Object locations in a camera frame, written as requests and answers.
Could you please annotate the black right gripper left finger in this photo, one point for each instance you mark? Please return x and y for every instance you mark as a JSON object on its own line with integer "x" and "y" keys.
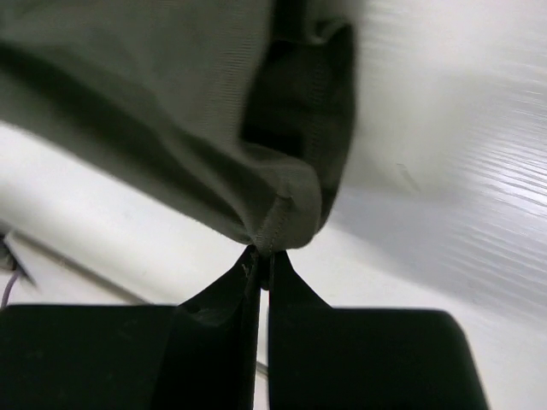
{"x": 200, "y": 354}

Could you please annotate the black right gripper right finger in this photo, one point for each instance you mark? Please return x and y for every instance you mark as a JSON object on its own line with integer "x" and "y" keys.
{"x": 324, "y": 357}

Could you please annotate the dark green shorts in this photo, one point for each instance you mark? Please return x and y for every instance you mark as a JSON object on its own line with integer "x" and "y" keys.
{"x": 238, "y": 114}

